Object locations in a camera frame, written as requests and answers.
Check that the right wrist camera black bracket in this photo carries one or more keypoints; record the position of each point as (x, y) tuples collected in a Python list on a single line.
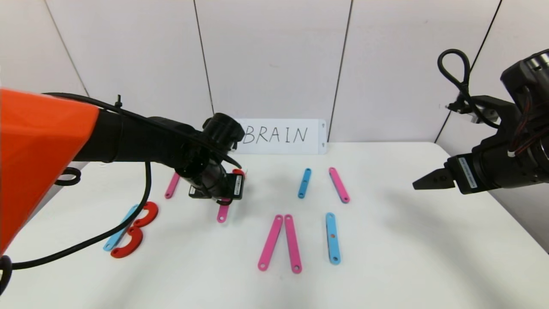
[(493, 103)]

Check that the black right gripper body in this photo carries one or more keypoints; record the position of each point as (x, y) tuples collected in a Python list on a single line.
[(466, 174)]

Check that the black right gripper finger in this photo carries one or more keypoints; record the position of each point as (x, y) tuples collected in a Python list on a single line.
[(437, 181)]

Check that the white sign reading BRAIN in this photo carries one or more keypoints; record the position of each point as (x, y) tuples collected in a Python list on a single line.
[(279, 148)]

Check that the pink bar with holes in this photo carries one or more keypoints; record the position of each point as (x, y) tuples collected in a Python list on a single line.
[(293, 243), (270, 242), (339, 185), (172, 186), (222, 213)]

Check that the short blue flat bar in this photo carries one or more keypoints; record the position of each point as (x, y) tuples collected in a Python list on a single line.
[(304, 183)]

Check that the blue bar with orange hole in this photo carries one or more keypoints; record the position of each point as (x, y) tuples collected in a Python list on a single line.
[(333, 246)]

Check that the long light blue flat bar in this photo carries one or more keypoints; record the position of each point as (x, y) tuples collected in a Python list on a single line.
[(112, 240)]

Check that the small red arc piece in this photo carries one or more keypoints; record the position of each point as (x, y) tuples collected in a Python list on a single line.
[(239, 171)]

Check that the large red arc piece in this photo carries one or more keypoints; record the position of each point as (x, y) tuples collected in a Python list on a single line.
[(131, 247), (152, 213)]

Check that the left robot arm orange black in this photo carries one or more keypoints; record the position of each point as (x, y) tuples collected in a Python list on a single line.
[(43, 141)]

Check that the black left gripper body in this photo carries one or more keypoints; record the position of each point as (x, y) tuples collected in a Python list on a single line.
[(237, 187)]

